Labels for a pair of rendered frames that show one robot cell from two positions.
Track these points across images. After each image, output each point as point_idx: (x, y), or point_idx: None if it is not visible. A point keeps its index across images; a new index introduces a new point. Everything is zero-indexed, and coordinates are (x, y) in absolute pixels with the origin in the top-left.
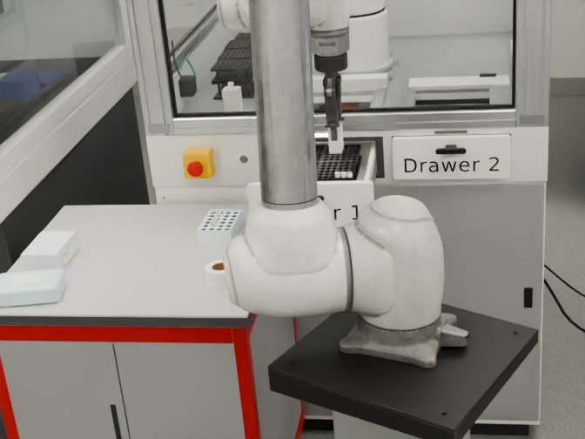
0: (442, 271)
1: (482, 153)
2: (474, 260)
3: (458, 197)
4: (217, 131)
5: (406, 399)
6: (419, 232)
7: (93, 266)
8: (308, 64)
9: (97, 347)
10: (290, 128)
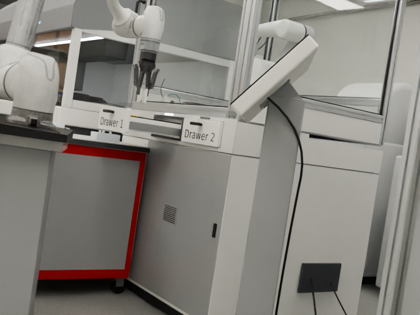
0: (39, 86)
1: (209, 130)
2: (200, 199)
3: (201, 157)
4: (142, 108)
5: None
6: (30, 59)
7: None
8: None
9: None
10: (17, 10)
